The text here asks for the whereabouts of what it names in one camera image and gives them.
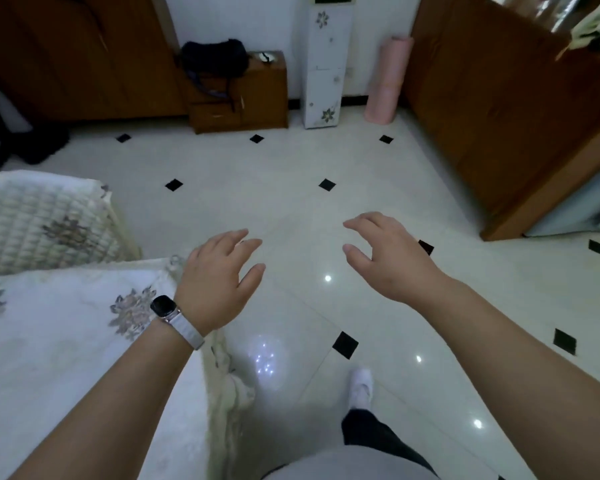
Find cream quilted covered chair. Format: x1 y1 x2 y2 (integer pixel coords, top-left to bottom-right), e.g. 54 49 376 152
0 169 142 277

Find pink rolled mat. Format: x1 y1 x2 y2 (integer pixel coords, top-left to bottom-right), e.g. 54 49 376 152
363 35 415 127

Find table with cream tablecloth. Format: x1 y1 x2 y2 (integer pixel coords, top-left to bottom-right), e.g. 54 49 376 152
0 257 257 480

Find smartwatch with white band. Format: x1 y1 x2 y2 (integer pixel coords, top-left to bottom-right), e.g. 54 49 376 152
149 294 206 351

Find person's black trousers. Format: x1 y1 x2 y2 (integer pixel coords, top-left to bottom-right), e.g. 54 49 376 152
259 408 439 480

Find person's right white shoe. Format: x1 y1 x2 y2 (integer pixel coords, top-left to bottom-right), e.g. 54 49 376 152
347 367 375 411

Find low brown wooden cabinet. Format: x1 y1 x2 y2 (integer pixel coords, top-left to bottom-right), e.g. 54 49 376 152
185 49 289 135

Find person's left hand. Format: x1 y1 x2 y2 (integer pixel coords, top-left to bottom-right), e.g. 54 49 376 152
173 228 267 338

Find person's right forearm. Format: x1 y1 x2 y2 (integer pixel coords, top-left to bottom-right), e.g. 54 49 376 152
425 277 600 480

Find black folded umbrella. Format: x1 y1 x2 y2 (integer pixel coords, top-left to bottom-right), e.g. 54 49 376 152
0 84 72 177

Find pale yellow cloth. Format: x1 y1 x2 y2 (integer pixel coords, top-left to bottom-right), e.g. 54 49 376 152
555 0 600 63

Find tall brown wooden cabinet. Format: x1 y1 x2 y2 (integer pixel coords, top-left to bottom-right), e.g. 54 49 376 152
0 0 189 127

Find person's left forearm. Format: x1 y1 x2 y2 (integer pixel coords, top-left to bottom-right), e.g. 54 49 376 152
9 322 201 480

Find large brown wooden sideboard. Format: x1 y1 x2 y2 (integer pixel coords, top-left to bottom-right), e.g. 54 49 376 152
402 0 600 242

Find person's white shirt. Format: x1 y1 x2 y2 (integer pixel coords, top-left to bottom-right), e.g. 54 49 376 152
262 447 441 480

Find black soft bag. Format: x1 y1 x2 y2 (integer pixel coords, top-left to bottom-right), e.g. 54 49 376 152
179 38 252 81

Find person's right hand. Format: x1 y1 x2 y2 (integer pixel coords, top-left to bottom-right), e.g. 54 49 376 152
342 211 453 308

